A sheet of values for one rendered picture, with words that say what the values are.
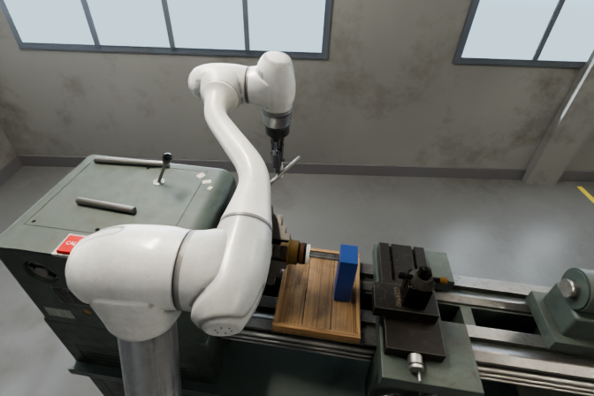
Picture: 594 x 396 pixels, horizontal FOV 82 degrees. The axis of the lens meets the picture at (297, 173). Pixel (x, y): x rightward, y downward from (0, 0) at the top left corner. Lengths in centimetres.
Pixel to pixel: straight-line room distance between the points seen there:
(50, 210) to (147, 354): 74
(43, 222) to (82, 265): 67
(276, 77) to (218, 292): 57
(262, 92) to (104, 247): 54
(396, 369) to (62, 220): 112
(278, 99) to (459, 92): 242
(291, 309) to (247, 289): 78
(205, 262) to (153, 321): 13
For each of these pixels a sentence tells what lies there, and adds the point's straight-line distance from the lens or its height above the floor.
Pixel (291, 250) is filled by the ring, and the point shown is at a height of 111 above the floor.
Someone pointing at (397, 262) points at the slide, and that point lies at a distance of 140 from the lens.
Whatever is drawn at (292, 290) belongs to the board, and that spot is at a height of 88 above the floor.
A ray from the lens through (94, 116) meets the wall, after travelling 350.
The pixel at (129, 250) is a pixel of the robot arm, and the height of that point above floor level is 160.
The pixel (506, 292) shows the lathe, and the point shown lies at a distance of 164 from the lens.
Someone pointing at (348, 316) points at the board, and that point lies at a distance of 133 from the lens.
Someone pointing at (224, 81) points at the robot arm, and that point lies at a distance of 93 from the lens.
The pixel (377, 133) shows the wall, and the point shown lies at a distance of 318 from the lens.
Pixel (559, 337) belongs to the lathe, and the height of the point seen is 92.
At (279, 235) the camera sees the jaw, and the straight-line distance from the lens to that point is 123.
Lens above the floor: 202
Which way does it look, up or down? 37 degrees down
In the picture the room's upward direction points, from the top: 2 degrees clockwise
